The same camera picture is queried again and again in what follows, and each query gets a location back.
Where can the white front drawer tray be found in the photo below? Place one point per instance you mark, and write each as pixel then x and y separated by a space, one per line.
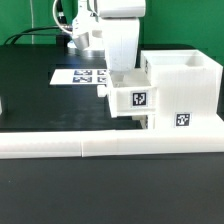
pixel 146 121

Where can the white drawer cabinet box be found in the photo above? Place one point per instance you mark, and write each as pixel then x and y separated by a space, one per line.
pixel 188 85

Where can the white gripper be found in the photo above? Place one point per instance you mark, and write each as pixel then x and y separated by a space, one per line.
pixel 120 40

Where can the white marker tag sheet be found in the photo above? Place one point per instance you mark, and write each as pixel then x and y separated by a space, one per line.
pixel 78 77

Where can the white L-shaped border fence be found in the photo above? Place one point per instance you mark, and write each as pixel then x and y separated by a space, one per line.
pixel 206 137

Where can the white drawer tray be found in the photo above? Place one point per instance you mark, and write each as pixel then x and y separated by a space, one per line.
pixel 146 121
pixel 129 95

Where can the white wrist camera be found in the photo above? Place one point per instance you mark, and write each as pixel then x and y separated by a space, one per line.
pixel 91 39

